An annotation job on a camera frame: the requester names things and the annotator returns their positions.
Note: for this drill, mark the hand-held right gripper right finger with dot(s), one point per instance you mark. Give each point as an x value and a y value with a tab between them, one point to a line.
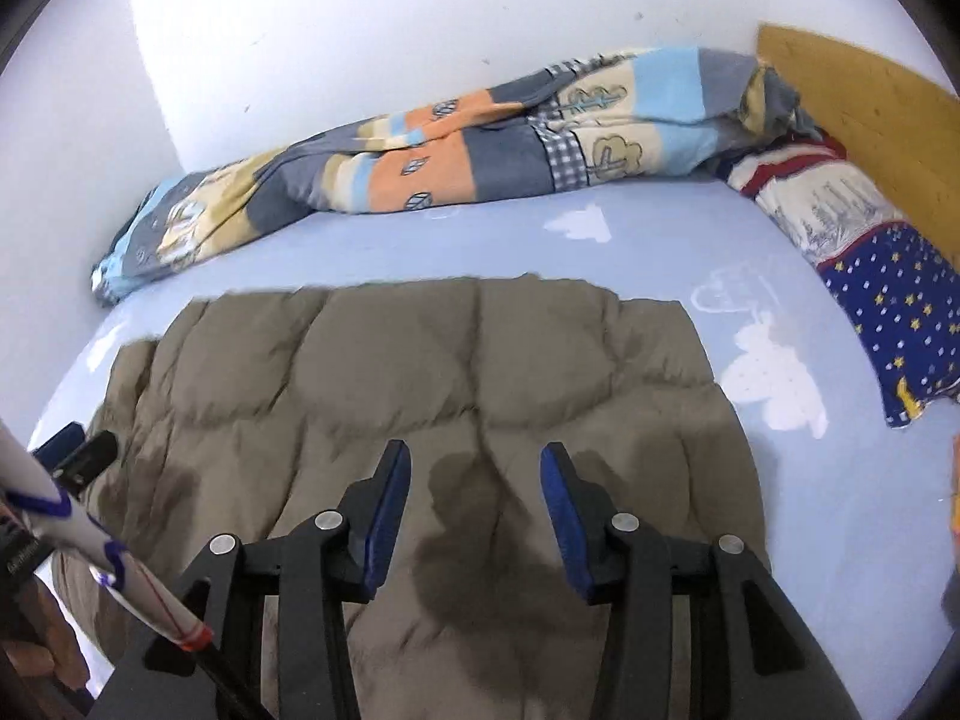
570	532

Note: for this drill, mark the patchwork cartoon print quilt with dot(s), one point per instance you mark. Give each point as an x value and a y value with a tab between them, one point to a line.
465	157

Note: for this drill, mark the light blue fleece bed sheet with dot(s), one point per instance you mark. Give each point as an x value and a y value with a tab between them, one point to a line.
825	502

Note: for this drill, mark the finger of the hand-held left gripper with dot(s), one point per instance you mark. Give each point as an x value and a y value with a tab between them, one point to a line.
82	461

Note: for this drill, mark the brown puffer jacket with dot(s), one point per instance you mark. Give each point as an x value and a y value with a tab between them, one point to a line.
450	360

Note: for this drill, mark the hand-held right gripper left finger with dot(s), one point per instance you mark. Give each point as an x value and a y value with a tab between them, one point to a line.
382	532

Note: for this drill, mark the wooden headboard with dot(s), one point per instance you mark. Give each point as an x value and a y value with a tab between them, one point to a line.
862	97

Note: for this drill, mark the star print pillow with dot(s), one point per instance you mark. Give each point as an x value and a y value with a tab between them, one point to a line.
885	292

